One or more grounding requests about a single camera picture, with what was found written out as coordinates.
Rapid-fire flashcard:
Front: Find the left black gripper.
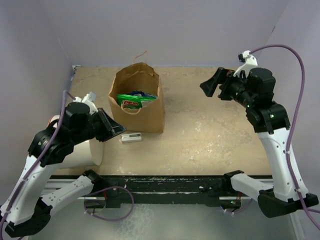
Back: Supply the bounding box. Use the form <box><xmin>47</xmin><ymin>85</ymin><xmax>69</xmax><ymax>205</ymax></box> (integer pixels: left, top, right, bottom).
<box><xmin>73</xmin><ymin>107</ymin><xmax>127</xmax><ymax>144</ymax></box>

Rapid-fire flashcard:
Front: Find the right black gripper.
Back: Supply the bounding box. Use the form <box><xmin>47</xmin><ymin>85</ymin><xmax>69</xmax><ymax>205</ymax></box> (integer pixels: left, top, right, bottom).
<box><xmin>200</xmin><ymin>66</ymin><xmax>256</xmax><ymax>108</ymax></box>

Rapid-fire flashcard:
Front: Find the green Chuba snack bag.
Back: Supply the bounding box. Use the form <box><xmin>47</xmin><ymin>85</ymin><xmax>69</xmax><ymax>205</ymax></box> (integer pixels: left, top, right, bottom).
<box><xmin>117</xmin><ymin>90</ymin><xmax>158</xmax><ymax>109</ymax></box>

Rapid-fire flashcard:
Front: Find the brown paper bag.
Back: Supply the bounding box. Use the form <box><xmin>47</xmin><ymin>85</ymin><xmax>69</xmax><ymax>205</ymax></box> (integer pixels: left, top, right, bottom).
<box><xmin>108</xmin><ymin>60</ymin><xmax>165</xmax><ymax>134</ymax></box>

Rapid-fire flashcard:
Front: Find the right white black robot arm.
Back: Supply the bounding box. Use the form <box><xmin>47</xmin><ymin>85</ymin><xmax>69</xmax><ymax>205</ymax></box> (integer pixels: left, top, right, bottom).
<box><xmin>199</xmin><ymin>67</ymin><xmax>319</xmax><ymax>218</ymax></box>

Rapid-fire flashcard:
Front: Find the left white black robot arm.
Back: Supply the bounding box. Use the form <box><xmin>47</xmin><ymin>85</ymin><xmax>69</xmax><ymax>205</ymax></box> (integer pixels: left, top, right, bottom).
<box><xmin>0</xmin><ymin>102</ymin><xmax>126</xmax><ymax>238</ymax></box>

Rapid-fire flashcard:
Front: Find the small white rectangular device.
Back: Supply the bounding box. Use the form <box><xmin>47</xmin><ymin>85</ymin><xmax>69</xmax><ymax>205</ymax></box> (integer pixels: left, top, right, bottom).
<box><xmin>120</xmin><ymin>133</ymin><xmax>142</xmax><ymax>143</ymax></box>

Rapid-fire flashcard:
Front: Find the white cylindrical bucket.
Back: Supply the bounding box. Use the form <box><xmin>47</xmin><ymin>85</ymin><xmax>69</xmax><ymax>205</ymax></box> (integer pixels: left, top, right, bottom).
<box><xmin>48</xmin><ymin>114</ymin><xmax>105</xmax><ymax>170</ymax></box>

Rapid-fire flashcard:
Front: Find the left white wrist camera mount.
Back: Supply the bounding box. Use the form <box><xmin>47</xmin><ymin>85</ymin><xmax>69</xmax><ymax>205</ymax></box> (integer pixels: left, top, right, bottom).
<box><xmin>73</xmin><ymin>91</ymin><xmax>98</xmax><ymax>115</ymax></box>

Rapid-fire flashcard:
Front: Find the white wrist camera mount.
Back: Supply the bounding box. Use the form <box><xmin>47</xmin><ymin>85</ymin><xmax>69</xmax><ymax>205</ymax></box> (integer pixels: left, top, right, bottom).
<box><xmin>233</xmin><ymin>50</ymin><xmax>258</xmax><ymax>77</ymax></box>
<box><xmin>73</xmin><ymin>91</ymin><xmax>98</xmax><ymax>115</ymax></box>

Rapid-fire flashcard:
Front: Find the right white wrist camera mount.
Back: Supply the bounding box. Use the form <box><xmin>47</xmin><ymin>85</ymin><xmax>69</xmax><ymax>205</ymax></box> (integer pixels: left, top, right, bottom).
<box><xmin>233</xmin><ymin>50</ymin><xmax>258</xmax><ymax>77</ymax></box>

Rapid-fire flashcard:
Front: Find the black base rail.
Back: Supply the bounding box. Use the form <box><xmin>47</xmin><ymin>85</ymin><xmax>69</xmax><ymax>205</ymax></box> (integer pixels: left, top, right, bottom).
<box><xmin>90</xmin><ymin>175</ymin><xmax>241</xmax><ymax>208</ymax></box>

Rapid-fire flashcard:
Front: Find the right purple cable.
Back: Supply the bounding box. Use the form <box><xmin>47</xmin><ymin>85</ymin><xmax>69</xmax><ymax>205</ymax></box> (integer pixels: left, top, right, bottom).
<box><xmin>221</xmin><ymin>44</ymin><xmax>320</xmax><ymax>215</ymax></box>

